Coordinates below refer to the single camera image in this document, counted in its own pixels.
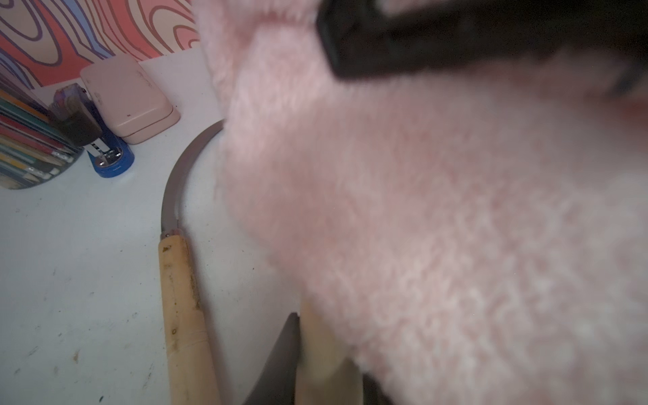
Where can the wooden handled sickle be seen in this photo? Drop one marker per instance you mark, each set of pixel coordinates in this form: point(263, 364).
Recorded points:
point(192, 374)
point(325, 374)

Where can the pink terry rag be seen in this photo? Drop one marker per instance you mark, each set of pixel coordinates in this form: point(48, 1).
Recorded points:
point(475, 236)

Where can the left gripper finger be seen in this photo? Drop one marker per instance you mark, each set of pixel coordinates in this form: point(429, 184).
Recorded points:
point(276, 384)

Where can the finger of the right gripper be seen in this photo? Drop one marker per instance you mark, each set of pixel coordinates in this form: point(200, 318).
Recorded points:
point(360, 40)

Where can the pink eraser block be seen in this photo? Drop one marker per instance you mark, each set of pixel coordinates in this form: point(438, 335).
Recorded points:
point(130, 103)

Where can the pencil cup on table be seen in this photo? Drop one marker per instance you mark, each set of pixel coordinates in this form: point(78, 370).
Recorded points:
point(32, 150)

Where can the blue black stapler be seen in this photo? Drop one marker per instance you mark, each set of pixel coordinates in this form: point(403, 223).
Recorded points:
point(77, 118)

